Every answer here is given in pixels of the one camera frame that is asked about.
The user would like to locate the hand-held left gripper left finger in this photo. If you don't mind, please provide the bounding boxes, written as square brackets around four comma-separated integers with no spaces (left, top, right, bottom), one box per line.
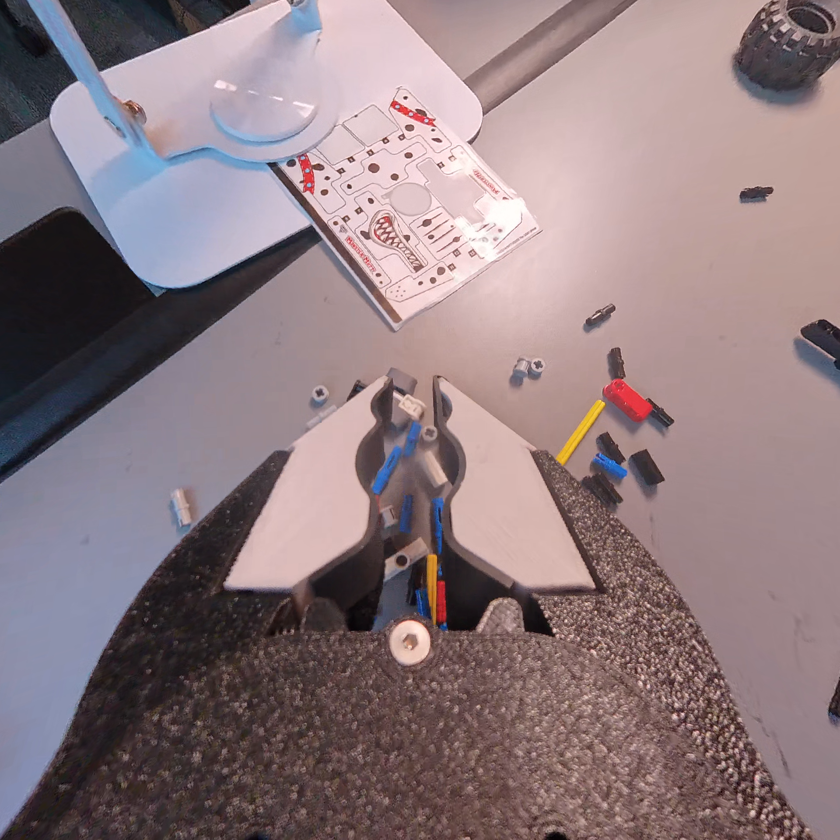
[223,375,395,596]

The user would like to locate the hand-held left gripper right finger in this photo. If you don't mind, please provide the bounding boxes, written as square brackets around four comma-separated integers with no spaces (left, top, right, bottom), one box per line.
[430,375,601,595]

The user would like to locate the pile of small toy pieces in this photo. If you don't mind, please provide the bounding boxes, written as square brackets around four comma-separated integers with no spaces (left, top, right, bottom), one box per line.
[169,302,677,635]

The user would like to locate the grey desk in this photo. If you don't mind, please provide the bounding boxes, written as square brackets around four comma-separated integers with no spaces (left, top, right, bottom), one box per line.
[0,0,840,840]

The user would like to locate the yellow toy axle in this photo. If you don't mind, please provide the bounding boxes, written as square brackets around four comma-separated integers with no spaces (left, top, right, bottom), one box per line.
[555,398,607,467]

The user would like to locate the red toy beam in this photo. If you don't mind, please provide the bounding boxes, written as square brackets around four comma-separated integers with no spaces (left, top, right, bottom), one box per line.
[601,377,655,422]

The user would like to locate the white sticker sheet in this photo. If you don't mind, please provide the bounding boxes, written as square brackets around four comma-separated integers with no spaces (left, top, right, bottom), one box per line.
[268,84,543,332]

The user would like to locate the white book stand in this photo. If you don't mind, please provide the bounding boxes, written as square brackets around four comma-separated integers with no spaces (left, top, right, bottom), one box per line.
[26,0,486,291]

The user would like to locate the black toy tyre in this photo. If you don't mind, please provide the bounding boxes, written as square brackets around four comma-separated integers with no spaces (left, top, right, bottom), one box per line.
[732,0,840,91]

